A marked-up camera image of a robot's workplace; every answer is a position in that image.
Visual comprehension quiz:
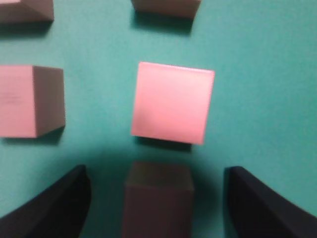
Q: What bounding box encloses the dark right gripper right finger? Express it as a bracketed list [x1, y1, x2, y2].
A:
[224, 166, 317, 238]

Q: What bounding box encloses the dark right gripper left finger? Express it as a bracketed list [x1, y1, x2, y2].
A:
[0, 165, 91, 238]

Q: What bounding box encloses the pink cube column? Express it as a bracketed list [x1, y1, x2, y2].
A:
[0, 0, 54, 24]
[131, 61, 215, 144]
[122, 161, 195, 238]
[131, 0, 202, 19]
[0, 65, 66, 138]

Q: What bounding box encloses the green cloth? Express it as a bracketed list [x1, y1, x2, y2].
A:
[0, 0, 317, 238]

